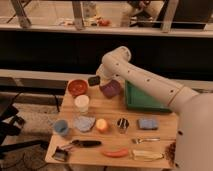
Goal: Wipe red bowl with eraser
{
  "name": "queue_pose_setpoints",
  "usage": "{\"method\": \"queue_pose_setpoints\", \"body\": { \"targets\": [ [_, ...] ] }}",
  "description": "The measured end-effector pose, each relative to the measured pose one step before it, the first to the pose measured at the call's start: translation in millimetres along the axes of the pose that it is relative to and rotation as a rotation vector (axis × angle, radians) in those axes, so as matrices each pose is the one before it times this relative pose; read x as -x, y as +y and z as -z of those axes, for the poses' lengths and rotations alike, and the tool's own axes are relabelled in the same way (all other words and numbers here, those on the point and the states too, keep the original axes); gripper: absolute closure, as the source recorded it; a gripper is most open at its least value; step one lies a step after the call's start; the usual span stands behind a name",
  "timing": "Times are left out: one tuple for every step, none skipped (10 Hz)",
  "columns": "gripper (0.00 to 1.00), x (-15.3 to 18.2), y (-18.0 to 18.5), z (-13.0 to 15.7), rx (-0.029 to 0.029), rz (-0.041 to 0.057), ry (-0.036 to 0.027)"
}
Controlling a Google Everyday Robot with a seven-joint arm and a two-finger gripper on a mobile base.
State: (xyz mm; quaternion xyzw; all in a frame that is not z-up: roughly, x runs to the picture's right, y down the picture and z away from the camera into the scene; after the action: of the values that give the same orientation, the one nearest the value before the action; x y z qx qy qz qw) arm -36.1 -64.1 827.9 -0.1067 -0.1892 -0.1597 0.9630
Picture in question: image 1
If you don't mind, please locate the white cup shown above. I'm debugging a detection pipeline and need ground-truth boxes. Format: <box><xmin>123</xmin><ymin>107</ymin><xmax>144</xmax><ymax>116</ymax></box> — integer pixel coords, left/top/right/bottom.
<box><xmin>74</xmin><ymin>95</ymin><xmax>90</xmax><ymax>114</ymax></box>

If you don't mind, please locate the black office chair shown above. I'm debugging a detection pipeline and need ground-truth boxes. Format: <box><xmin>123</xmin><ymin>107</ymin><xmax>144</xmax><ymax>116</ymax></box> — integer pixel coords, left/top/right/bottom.
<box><xmin>0</xmin><ymin>95</ymin><xmax>49</xmax><ymax>159</ymax></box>

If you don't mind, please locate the blue sponge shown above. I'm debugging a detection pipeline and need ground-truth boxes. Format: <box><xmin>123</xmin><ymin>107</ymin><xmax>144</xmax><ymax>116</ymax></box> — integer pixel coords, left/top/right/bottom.
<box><xmin>138</xmin><ymin>118</ymin><xmax>158</xmax><ymax>130</ymax></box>

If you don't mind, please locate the black eraser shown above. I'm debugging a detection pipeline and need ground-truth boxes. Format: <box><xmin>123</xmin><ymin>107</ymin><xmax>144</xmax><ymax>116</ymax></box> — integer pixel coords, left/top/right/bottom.
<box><xmin>88</xmin><ymin>76</ymin><xmax>100</xmax><ymax>86</ymax></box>

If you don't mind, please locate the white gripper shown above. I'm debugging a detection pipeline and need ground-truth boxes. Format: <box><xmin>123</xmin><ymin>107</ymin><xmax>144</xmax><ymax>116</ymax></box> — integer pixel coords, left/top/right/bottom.
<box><xmin>96</xmin><ymin>64</ymin><xmax>114</xmax><ymax>85</ymax></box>

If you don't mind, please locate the green plastic tray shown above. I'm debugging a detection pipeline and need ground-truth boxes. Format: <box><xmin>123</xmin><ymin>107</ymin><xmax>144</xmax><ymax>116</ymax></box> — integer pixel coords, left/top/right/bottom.
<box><xmin>125</xmin><ymin>81</ymin><xmax>170</xmax><ymax>113</ymax></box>

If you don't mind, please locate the red yellow apple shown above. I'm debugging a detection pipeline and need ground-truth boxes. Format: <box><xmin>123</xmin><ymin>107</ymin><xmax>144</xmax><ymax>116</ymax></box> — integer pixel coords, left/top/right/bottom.
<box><xmin>95</xmin><ymin>119</ymin><xmax>109</xmax><ymax>133</ymax></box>

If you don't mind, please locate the brown grape bunch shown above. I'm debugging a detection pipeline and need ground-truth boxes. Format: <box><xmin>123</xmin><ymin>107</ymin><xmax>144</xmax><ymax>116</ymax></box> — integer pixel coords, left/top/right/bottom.
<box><xmin>165</xmin><ymin>142</ymin><xmax>176</xmax><ymax>166</ymax></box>

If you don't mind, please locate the blue crumpled cloth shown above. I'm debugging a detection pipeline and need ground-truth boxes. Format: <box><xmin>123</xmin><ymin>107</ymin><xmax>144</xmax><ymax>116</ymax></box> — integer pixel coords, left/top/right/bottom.
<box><xmin>73</xmin><ymin>116</ymin><xmax>96</xmax><ymax>132</ymax></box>

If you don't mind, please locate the blue cup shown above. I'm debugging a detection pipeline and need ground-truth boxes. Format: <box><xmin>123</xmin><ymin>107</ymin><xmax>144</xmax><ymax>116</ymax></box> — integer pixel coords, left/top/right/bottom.
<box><xmin>53</xmin><ymin>120</ymin><xmax>69</xmax><ymax>136</ymax></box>

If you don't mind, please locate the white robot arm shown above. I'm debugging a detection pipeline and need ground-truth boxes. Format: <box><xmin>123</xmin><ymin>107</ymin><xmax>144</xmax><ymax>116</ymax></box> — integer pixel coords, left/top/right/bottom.
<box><xmin>97</xmin><ymin>46</ymin><xmax>213</xmax><ymax>171</ymax></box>

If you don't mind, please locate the black handled peeler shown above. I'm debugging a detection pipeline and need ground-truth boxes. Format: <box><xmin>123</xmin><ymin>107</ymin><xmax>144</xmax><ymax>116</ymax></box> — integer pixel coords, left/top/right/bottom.
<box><xmin>52</xmin><ymin>140</ymin><xmax>102</xmax><ymax>162</ymax></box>

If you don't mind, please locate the red bowl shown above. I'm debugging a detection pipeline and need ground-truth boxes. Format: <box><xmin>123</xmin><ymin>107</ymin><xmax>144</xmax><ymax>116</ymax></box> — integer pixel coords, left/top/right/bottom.
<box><xmin>68</xmin><ymin>79</ymin><xmax>88</xmax><ymax>97</ymax></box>

